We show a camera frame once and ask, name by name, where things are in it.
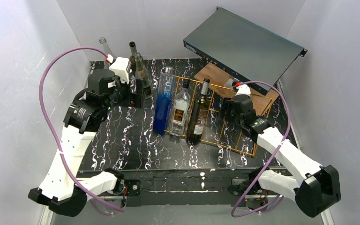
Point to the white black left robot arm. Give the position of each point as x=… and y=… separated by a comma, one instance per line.
x=60, y=191

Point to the grey rack-mount network switch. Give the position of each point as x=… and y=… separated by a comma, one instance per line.
x=243, y=49

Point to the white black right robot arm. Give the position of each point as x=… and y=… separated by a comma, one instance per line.
x=312, y=186

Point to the wooden board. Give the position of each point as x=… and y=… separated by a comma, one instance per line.
x=218, y=77

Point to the dark green wine bottle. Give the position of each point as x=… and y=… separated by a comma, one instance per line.
x=133, y=50

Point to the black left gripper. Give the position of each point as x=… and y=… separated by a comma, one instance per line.
x=137, y=94

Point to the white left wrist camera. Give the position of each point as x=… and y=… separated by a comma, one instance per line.
x=120, y=66

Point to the gold wire wine rack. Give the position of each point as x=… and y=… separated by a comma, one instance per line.
x=214, y=132

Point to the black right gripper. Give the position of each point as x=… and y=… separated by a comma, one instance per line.
x=226, y=109

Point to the blue tall glass bottle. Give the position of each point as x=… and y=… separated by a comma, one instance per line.
x=165, y=94

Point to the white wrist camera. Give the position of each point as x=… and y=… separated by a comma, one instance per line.
x=242, y=89
x=120, y=66

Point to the clear tall empty bottle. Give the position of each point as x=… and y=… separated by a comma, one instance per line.
x=106, y=48

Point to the clear labelled wine bottle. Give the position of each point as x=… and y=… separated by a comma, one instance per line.
x=142, y=73

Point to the grey metal bracket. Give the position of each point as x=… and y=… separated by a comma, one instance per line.
x=231, y=83

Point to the clear square liquor bottle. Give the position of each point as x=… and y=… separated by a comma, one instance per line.
x=180, y=110

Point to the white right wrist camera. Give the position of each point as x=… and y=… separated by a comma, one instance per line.
x=242, y=89

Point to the aluminium frame rail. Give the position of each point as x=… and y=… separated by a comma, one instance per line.
x=178, y=181

